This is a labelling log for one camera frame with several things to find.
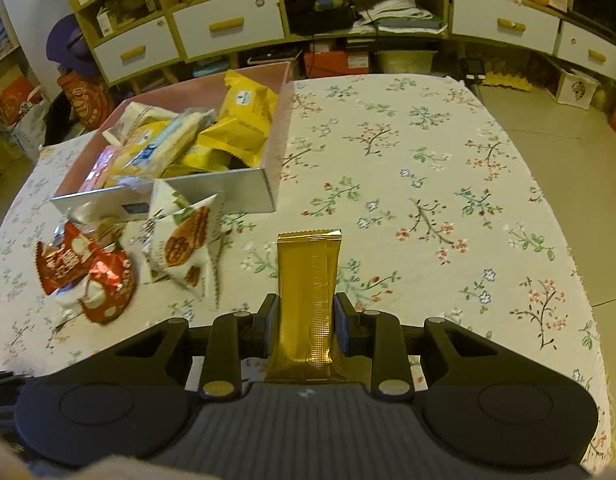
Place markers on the yellow waffle sandwich packet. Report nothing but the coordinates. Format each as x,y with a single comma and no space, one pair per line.
244,121

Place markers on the gold snack bar packet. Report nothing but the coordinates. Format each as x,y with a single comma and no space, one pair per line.
307,272

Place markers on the white walnut snack packet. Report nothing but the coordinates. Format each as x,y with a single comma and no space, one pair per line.
182,240

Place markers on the yellow white TV cabinet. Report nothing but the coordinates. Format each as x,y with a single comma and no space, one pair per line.
131,37

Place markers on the red snack packet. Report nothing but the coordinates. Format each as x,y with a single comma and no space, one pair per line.
59,266
110,285

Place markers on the floral white tablecloth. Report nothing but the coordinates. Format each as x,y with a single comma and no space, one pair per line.
439,213

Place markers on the orange cartoon bag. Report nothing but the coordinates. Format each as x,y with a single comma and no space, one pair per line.
89,98

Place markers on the purple plush toy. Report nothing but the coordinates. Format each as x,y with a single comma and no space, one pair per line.
67,47

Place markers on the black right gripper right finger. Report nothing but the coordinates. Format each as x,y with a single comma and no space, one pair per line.
377,336

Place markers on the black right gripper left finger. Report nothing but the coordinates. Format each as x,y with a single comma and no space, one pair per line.
232,338

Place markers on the red shoe box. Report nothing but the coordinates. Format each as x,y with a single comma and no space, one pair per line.
335,64

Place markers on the white printed snack packet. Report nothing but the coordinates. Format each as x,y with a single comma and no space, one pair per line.
134,116

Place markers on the pink silver storage box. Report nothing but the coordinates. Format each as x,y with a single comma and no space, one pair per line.
118,181

